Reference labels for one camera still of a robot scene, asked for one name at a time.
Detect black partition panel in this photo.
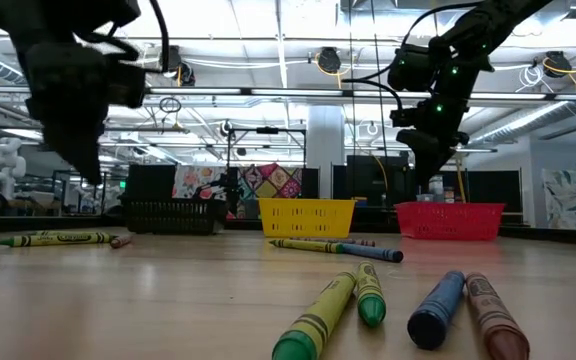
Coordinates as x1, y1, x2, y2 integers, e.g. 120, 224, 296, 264
420, 168, 523, 214
332, 154, 422, 207
127, 163, 177, 201

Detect black hanging cable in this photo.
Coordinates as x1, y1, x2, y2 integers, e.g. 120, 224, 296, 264
347, 0, 357, 157
370, 0, 389, 159

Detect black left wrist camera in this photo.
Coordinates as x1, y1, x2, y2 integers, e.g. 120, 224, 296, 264
107, 62, 147, 109

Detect black plastic basket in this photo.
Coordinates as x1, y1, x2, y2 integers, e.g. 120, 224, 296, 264
120, 197, 229, 236

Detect stacked plastic containers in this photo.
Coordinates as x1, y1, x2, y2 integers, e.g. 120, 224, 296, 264
427, 174, 457, 204

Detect yellow hanging cable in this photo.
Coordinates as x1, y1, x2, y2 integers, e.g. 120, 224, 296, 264
455, 158, 468, 204

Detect leaf patterned cloth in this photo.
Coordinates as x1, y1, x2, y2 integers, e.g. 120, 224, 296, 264
541, 164, 576, 232

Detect black ceiling cable reel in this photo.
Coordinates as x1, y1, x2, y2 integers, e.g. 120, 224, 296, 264
316, 46, 343, 76
542, 49, 575, 79
165, 44, 197, 87

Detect white pillar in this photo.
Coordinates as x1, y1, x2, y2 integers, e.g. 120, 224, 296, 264
306, 104, 346, 200

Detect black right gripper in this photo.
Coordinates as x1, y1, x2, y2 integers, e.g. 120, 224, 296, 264
396, 127, 470, 194

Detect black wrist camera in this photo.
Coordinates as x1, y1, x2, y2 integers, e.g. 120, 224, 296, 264
107, 62, 147, 109
390, 107, 422, 130

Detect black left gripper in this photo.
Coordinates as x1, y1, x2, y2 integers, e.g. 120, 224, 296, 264
25, 47, 114, 185

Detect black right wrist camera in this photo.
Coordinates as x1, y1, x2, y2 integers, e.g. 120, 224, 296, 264
390, 107, 422, 130

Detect red plastic basket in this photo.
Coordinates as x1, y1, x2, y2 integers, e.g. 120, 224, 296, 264
395, 201, 506, 242

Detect black frame stand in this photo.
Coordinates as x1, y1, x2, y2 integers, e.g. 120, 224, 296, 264
225, 127, 308, 221

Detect floral patterned cloth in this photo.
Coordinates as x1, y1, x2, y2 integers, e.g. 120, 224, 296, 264
171, 165, 229, 202

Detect yellow plastic basket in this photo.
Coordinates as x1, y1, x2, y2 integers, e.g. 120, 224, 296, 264
258, 198, 357, 239

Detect blue crayon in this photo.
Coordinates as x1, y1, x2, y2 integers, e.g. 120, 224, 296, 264
406, 270, 467, 351
340, 243, 405, 264

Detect black camera cable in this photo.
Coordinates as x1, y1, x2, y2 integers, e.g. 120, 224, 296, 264
341, 1, 484, 112
148, 0, 170, 75

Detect black right camera cable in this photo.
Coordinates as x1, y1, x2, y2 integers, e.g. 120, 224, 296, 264
341, 1, 484, 112

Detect black left camera cable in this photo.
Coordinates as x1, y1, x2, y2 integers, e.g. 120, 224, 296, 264
148, 0, 170, 75

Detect patchwork patterned cloth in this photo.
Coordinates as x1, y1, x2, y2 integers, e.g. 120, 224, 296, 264
237, 163, 304, 220

